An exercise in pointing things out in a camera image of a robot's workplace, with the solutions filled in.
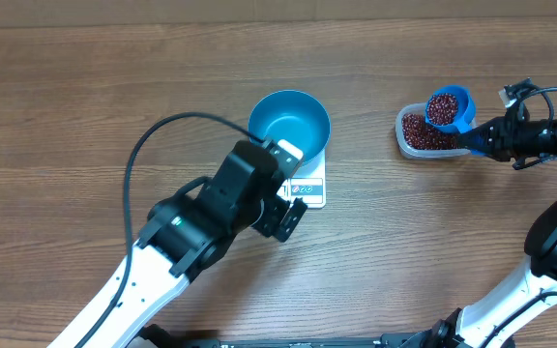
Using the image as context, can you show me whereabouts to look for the blue measuring scoop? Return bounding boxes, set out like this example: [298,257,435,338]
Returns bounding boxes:
[425,85,481,156]

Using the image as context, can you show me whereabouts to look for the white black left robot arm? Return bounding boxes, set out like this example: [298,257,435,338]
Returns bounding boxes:
[51,139,307,347]

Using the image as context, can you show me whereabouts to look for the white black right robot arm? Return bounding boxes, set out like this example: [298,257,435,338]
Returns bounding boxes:
[404,79,557,347]

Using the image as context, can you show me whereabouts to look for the white digital kitchen scale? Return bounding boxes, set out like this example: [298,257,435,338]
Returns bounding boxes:
[278,151,327,209]

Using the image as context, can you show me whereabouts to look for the teal plastic bowl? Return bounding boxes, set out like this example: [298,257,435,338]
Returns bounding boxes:
[248,90,332,164]

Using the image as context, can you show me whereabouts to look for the red adzuki beans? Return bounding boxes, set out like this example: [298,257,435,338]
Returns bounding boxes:
[401,113,457,150]

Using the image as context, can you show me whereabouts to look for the clear plastic container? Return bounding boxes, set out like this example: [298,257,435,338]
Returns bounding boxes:
[395,102,471,160]

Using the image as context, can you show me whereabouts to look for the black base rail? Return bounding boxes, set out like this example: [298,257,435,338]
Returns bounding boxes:
[137,324,516,348]

